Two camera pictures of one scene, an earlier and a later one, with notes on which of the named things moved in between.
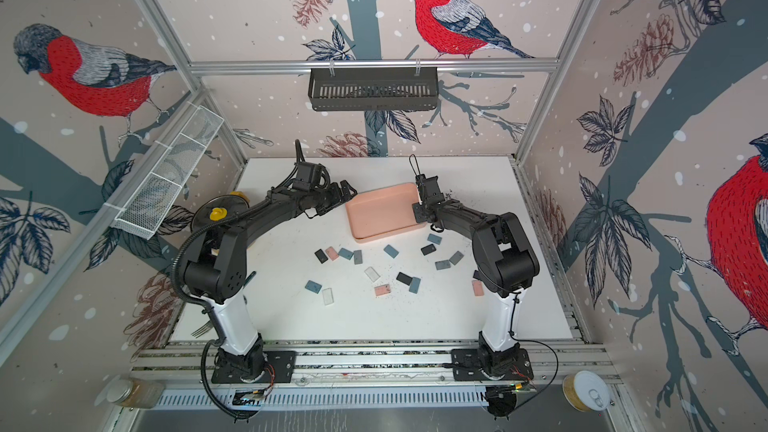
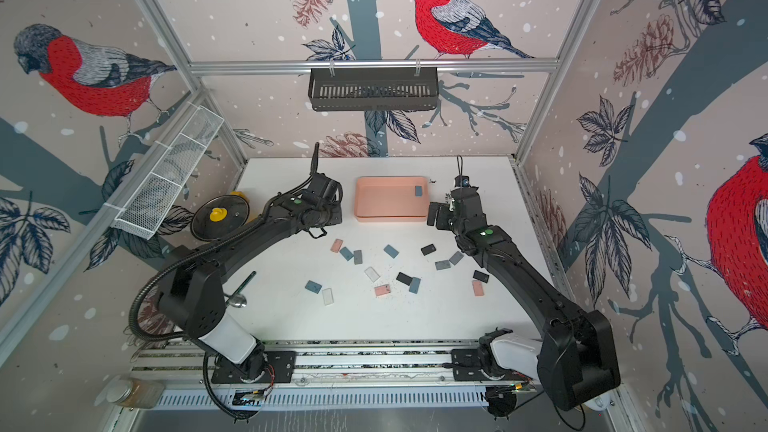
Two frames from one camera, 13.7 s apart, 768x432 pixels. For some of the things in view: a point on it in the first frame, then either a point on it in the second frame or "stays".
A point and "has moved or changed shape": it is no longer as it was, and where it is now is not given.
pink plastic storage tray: (384, 212) has moved or changed shape
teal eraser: (391, 251) stays
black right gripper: (418, 210) → (447, 208)
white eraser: (372, 274) stays
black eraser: (404, 278) stays
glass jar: (140, 393) stays
